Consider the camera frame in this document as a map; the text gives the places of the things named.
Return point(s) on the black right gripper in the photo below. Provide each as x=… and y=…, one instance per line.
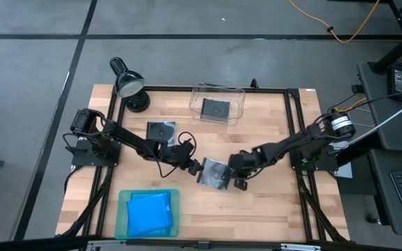
x=243, y=164

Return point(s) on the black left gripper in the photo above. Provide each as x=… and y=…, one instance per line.
x=178, y=155

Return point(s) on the clear jewel case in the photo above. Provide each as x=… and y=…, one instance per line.
x=213, y=174
x=161, y=130
x=215, y=109

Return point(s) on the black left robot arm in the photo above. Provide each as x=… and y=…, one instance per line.
x=127, y=139

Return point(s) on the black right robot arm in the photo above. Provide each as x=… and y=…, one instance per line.
x=291, y=143

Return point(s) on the clear plastic bin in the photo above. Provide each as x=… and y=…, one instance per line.
x=195, y=104

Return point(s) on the teal translucent plastic bin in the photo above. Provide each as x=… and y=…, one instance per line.
x=121, y=223

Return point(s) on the black desk lamp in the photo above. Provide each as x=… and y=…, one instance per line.
x=129, y=85

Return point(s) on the white paper sheet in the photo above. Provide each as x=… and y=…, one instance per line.
x=345, y=171

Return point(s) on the black pole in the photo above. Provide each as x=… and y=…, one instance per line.
x=361, y=148

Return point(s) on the white rod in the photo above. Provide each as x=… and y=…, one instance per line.
x=389, y=118

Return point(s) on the black power adapter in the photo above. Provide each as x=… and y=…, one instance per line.
x=400, y=82

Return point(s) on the thick black stand leg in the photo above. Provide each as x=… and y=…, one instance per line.
x=396, y=52

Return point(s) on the black aluminium table frame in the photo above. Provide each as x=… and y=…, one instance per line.
x=201, y=89

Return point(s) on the black frame clamp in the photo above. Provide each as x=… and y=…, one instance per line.
x=254, y=84

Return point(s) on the silver bracket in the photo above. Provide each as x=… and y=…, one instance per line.
x=300, y=247
x=101, y=245

